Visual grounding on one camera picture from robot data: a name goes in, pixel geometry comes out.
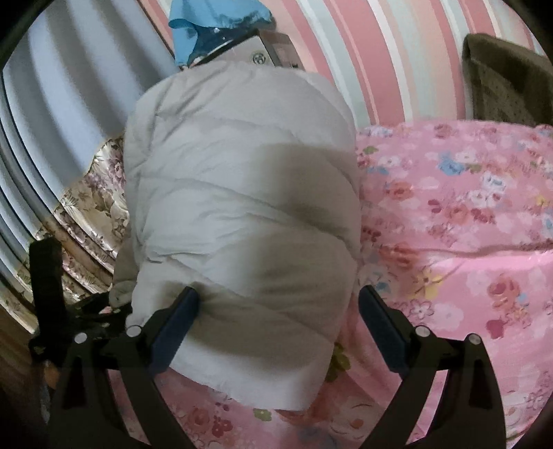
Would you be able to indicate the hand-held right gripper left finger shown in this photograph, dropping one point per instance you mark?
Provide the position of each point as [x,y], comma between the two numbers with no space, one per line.
[173,328]

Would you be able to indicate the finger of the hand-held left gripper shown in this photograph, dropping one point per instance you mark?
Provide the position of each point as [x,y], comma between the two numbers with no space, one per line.
[45,276]

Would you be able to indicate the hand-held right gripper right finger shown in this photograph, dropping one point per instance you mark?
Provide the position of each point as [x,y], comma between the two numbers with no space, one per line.
[384,328]

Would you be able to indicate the light grey quilted blanket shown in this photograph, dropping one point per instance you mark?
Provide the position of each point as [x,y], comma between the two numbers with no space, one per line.
[242,194]

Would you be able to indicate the beige floral cloth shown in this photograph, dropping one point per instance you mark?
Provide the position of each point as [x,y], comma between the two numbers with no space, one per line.
[90,203]

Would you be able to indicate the pink floral bedsheet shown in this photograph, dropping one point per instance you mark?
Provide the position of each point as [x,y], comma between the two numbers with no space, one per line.
[453,216]

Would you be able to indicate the grey pleated curtain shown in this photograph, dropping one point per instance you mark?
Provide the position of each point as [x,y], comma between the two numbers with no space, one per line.
[65,86]

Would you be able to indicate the brown fuzzy blanket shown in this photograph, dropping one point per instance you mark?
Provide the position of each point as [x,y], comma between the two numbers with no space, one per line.
[505,77]

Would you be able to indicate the grey bedside cabinet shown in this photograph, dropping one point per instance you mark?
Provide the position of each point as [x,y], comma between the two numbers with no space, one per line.
[259,54]

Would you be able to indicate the blue cloth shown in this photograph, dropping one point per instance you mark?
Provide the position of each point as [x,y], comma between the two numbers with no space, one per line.
[194,21]

